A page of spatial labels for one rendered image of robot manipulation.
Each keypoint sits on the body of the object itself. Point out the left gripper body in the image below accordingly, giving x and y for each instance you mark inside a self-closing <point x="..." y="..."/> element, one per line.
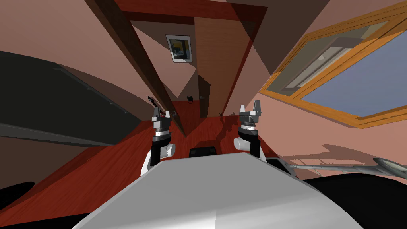
<point x="161" y="122"/>

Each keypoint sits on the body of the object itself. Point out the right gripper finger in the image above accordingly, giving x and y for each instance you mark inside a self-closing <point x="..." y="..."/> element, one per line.
<point x="257" y="106"/>
<point x="242" y="108"/>

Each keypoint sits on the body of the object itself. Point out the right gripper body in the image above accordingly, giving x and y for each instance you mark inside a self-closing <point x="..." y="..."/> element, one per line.
<point x="249" y="118"/>

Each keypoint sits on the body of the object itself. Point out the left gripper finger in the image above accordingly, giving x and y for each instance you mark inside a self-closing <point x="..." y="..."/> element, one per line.
<point x="157" y="112"/>
<point x="168" y="114"/>

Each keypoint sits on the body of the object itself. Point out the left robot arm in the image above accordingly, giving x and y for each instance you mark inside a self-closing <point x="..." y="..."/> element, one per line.
<point x="155" y="152"/>

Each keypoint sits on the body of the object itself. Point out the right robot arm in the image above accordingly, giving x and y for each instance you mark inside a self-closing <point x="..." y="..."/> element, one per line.
<point x="254" y="143"/>

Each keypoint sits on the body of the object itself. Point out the light brown wooden door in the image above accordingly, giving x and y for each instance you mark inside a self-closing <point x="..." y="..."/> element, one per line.
<point x="219" y="63"/>

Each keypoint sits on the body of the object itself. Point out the dark brown door leaf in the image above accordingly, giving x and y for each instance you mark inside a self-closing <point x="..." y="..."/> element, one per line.
<point x="133" y="54"/>

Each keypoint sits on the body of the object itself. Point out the white framed picture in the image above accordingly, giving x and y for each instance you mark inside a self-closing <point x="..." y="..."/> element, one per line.
<point x="179" y="48"/>

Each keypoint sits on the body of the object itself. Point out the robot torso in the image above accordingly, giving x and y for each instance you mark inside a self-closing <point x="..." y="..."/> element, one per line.
<point x="216" y="190"/>

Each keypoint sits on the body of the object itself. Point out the orange framed window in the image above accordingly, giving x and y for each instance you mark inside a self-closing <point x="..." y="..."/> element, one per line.
<point x="359" y="73"/>

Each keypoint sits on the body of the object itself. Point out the black cabinet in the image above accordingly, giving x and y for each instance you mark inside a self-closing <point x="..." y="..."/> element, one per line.
<point x="47" y="98"/>

